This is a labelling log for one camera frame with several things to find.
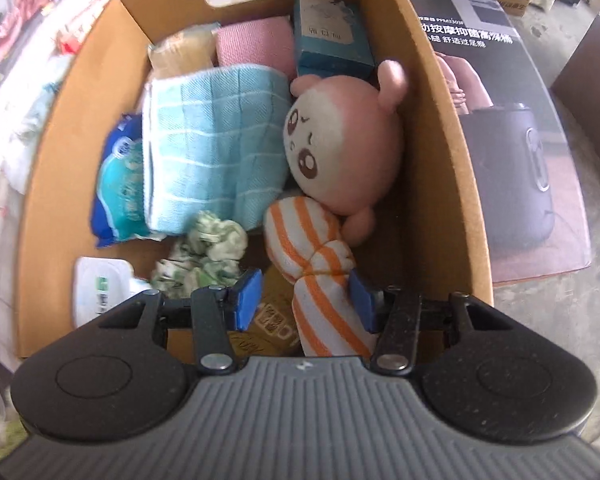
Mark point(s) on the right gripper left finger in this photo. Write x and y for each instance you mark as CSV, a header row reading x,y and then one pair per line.
x,y
217,310

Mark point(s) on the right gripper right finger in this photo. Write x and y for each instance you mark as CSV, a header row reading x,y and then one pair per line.
x,y
393,314

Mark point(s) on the green white scrunchie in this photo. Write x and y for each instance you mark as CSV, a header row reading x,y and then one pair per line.
x,y
209,254

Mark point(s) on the gold tissue pack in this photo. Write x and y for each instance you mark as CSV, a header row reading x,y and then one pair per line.
x,y
273,330

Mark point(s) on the large cardboard box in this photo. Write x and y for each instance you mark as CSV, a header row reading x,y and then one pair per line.
x,y
474,186

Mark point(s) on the blue white wipes pack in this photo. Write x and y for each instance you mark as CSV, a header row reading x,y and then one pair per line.
x,y
118,213

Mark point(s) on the blue towels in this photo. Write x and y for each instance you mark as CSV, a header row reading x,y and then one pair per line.
x,y
213,141

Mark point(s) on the pink plush doll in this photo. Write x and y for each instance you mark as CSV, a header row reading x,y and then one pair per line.
x,y
343,141

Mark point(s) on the clear cotton swab bag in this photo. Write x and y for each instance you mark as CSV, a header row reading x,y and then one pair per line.
x,y
188,51

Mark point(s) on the pink cloth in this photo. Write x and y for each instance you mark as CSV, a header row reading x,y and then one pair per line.
x,y
268,42

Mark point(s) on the white tied plastic bag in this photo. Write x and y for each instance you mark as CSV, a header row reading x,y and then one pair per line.
x,y
23,143

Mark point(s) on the teal rectangular box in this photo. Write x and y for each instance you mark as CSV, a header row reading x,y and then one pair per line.
x,y
330,40

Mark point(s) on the dark wooden furniture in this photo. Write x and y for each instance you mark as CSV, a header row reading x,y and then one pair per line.
x,y
578,84

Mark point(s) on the red wet wipes pack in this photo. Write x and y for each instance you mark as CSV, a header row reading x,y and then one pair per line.
x,y
70,38

